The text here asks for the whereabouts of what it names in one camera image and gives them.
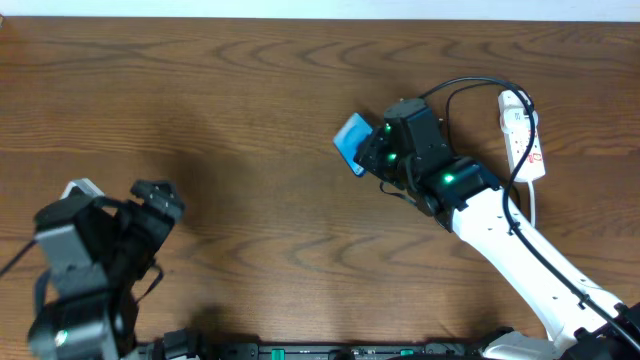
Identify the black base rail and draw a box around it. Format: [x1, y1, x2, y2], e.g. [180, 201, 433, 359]
[138, 343, 480, 360]

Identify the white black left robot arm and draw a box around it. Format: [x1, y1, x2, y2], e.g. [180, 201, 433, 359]
[28, 178, 185, 359]

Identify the blue screen smartphone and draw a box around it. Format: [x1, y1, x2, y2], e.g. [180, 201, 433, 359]
[333, 113, 373, 177]

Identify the black charger cable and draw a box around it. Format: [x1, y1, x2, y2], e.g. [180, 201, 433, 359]
[443, 81, 524, 211]

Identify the white usb charger plug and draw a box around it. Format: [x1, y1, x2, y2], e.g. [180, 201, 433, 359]
[500, 107, 532, 134]

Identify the white power strip cord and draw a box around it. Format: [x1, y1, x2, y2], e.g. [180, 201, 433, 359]
[527, 180, 537, 229]

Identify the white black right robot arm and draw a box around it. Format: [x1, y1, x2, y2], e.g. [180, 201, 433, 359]
[334, 99, 639, 359]

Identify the white power strip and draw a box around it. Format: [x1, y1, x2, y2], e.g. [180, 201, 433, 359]
[498, 90, 546, 183]

